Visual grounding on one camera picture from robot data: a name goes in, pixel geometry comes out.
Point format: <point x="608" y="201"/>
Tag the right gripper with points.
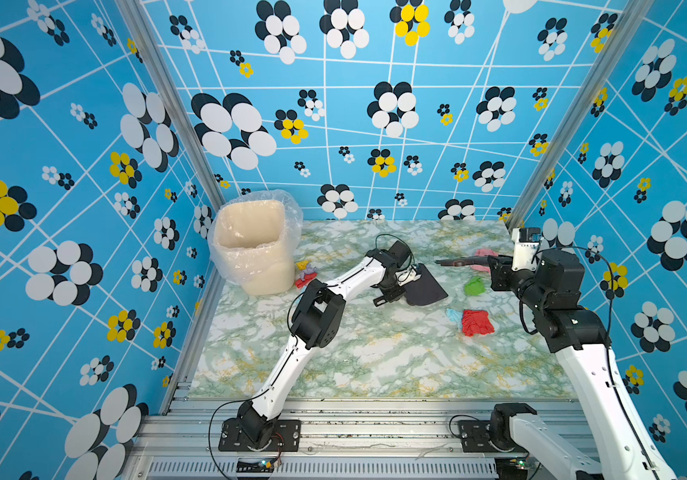
<point x="501" y="275"/>

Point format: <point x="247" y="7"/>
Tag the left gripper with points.
<point x="394" y="296"/>

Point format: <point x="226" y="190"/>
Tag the black dustpan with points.
<point x="425" y="291"/>

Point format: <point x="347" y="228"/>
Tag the cartoon face hand brush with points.
<point x="460" y="262"/>

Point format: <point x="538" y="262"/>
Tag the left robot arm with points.
<point x="314" y="322"/>

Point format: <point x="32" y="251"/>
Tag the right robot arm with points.
<point x="582" y="345"/>

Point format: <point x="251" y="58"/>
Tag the pink paper scrap right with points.
<point x="484" y="266"/>

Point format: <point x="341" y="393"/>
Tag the green paper scrap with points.
<point x="475" y="287"/>

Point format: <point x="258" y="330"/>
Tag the light blue paper scrap right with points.
<point x="454" y="315"/>

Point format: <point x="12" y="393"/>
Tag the red paper scrap right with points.
<point x="476" y="322"/>

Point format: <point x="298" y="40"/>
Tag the red paper scrap by bin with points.
<point x="305" y="279"/>

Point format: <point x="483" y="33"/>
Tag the beige trash bin with liner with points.
<point x="253" y="241"/>

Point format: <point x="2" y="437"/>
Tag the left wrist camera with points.
<point x="408" y="275"/>

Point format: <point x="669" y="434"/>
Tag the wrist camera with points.
<point x="526" y="244"/>
<point x="408" y="275"/>

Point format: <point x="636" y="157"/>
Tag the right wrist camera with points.
<point x="526" y="244"/>

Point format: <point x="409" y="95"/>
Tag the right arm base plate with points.
<point x="476" y="438"/>

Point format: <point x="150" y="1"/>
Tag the aluminium frame rail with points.
<point x="377" y="438"/>

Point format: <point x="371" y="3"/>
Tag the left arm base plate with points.
<point x="276" y="436"/>

